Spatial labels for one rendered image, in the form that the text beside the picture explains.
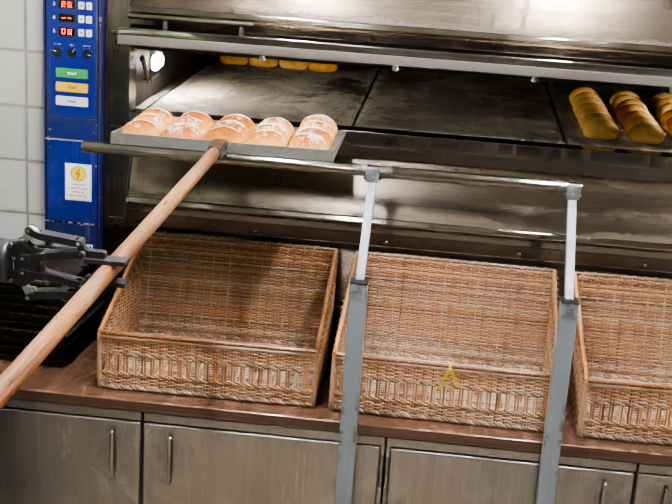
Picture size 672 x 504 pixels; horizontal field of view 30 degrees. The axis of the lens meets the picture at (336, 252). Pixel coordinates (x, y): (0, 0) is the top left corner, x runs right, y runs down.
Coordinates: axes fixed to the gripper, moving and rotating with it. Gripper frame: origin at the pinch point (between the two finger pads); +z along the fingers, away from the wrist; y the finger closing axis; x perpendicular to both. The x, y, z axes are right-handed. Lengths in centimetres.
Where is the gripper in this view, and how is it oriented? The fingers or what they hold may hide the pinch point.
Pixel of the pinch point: (107, 270)
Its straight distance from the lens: 213.1
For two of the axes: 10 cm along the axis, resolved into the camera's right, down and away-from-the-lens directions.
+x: -1.0, 2.9, -9.5
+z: 9.9, 1.0, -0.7
